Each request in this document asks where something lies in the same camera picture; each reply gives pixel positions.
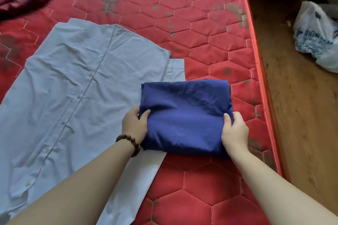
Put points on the person's right forearm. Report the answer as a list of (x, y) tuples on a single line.
[(282, 195)]

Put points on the light blue shirt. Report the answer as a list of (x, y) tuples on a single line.
[(79, 101)]

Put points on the person's left hand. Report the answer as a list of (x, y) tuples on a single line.
[(134, 127)]

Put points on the person's right hand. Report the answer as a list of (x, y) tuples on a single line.
[(235, 133)]

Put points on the white plastic bag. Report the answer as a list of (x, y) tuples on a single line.
[(317, 35)]

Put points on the red quilted mattress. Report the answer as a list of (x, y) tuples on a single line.
[(206, 35)]

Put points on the dark blue shirt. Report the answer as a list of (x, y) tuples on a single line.
[(184, 116)]

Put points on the person's left forearm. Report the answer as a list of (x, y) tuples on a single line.
[(71, 190)]

